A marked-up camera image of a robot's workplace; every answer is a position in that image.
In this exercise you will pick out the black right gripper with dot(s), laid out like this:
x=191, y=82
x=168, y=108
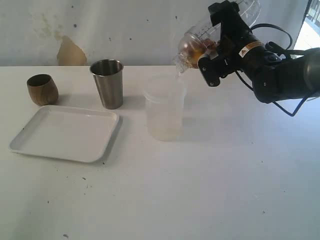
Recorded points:
x=238, y=48

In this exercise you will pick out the gold coin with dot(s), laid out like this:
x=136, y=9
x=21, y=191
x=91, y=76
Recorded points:
x=198, y=53

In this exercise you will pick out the clear plastic jar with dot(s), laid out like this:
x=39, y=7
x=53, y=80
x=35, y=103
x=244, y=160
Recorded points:
x=207, y=27

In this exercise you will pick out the wooden block pieces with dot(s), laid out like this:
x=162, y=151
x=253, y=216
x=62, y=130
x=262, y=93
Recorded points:
x=209, y=45

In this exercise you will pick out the clear dome jar lid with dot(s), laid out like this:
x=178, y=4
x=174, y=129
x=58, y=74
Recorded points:
x=181, y=59

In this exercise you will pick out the steel metal cup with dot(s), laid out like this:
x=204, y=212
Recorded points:
x=108, y=77

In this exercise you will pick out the brown wooden cup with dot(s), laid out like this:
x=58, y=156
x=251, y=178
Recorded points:
x=42, y=90

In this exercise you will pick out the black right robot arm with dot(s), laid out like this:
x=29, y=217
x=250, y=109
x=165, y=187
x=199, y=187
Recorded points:
x=276, y=74

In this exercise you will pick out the frosted plastic beaker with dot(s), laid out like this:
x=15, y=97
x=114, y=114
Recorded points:
x=164, y=106

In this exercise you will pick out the white rectangular tray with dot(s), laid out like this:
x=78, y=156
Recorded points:
x=66, y=133

